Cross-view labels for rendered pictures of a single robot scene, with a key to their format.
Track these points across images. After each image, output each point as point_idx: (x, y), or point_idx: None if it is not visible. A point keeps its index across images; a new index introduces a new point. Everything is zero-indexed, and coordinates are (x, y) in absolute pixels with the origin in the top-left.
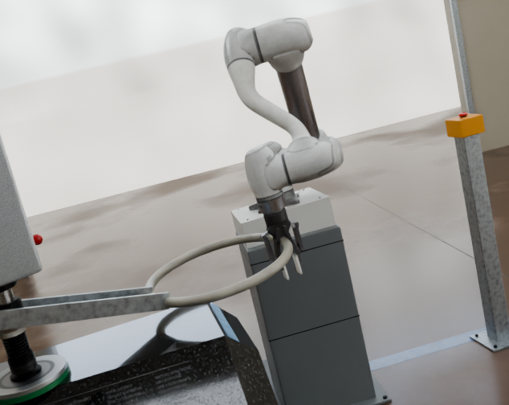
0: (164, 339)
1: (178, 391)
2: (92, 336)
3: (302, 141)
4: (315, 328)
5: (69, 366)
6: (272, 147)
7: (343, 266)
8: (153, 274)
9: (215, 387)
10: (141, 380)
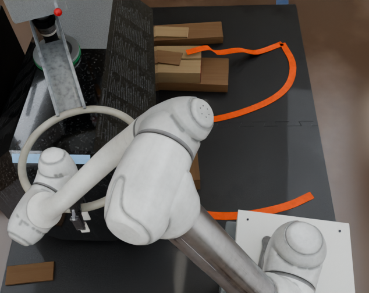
0: (42, 119)
1: (8, 129)
2: (96, 83)
3: (26, 200)
4: None
5: None
6: (281, 245)
7: None
8: (120, 112)
9: (0, 148)
10: (19, 109)
